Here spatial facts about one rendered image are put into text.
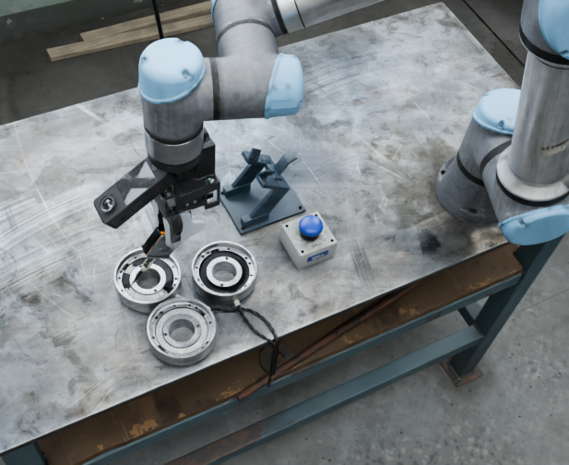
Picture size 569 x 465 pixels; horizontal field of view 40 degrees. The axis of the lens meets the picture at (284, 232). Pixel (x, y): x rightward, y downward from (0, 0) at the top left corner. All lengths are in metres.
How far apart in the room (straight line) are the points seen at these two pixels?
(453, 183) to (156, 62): 0.68
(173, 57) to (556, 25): 0.42
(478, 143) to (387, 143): 0.25
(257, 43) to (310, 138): 0.55
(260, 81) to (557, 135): 0.42
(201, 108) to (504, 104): 0.57
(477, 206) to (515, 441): 0.90
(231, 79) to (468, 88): 0.83
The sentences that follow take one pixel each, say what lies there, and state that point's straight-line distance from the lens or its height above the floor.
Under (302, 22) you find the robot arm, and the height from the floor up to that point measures 1.25.
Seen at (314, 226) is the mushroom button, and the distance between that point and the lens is 1.27.
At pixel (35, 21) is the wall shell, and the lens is 2.90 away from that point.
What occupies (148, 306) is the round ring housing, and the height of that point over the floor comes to 0.83.
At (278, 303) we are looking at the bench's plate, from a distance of 1.28.
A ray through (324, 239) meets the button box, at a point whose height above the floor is 0.85.
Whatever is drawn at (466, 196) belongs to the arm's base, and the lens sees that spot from 1.41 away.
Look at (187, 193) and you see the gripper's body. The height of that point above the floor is 1.07.
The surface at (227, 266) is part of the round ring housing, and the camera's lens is 1.29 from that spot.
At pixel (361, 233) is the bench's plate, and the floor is 0.80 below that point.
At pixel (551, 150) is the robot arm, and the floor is 1.13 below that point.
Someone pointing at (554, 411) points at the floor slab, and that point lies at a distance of 2.25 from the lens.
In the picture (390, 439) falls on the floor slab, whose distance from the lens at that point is 2.08.
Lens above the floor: 1.90
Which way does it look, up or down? 55 degrees down
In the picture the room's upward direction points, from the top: 9 degrees clockwise
